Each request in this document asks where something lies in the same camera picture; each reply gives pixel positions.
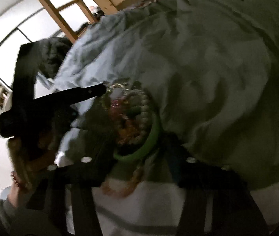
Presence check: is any green jade bangle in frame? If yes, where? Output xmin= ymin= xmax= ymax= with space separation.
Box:
xmin=113 ymin=112 xmax=161 ymax=163

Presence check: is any pale bead necklace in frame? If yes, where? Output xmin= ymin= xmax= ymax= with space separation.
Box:
xmin=105 ymin=79 xmax=152 ymax=143

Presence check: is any wooden ladder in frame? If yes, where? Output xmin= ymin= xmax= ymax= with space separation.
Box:
xmin=38 ymin=0 xmax=98 ymax=43

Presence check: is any pink red bead bracelet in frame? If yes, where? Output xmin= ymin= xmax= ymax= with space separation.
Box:
xmin=108 ymin=98 xmax=143 ymax=146

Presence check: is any grey white striped duvet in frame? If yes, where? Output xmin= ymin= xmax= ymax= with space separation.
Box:
xmin=54 ymin=0 xmax=279 ymax=235

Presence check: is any black puffer jacket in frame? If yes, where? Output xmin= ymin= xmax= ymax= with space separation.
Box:
xmin=39 ymin=37 xmax=72 ymax=79

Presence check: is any left hand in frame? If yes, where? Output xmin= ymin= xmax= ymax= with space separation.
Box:
xmin=7 ymin=129 xmax=59 ymax=191

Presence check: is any white sliding wardrobe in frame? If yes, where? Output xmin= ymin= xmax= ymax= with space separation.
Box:
xmin=0 ymin=0 xmax=88 ymax=86

